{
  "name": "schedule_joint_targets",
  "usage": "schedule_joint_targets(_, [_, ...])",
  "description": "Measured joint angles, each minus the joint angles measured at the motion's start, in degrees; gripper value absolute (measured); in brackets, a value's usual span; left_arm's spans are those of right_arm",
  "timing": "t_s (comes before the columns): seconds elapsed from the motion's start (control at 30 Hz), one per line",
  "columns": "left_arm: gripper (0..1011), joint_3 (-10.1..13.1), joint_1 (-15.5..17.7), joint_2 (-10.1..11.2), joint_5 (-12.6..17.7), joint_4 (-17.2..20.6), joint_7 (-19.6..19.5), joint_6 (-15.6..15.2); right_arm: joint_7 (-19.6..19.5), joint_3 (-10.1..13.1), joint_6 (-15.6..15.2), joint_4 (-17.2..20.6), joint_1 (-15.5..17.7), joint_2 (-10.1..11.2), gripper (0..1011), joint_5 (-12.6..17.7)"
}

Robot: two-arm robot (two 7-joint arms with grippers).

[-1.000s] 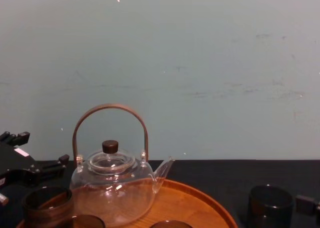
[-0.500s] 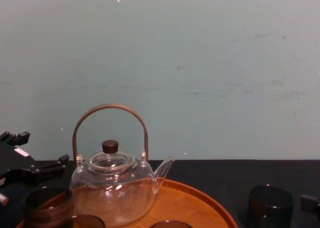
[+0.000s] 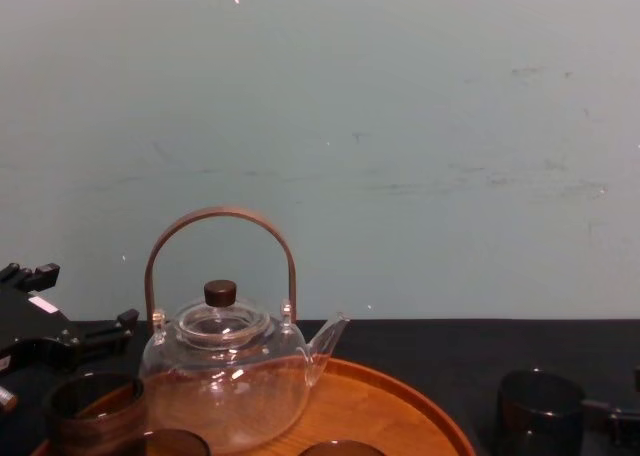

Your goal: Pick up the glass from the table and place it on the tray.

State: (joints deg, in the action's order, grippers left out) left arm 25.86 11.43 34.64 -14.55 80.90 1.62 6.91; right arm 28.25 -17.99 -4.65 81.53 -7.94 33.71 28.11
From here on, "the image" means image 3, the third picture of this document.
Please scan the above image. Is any round wooden tray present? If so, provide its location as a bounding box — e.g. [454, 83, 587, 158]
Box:
[28, 354, 476, 456]

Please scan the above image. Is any clear glass teapot wooden handle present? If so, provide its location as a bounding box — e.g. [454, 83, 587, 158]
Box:
[138, 205, 352, 453]

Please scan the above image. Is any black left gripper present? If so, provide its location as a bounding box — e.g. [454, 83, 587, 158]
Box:
[0, 261, 141, 378]

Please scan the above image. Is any dark smoked drinking glass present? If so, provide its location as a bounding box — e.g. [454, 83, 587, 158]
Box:
[298, 438, 373, 456]
[143, 427, 212, 456]
[495, 368, 588, 456]
[43, 371, 148, 456]

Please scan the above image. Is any black table cloth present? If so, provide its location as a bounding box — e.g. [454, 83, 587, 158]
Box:
[0, 317, 640, 456]

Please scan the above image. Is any glass teapot lid dark knob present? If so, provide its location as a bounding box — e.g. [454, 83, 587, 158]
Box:
[173, 278, 272, 351]

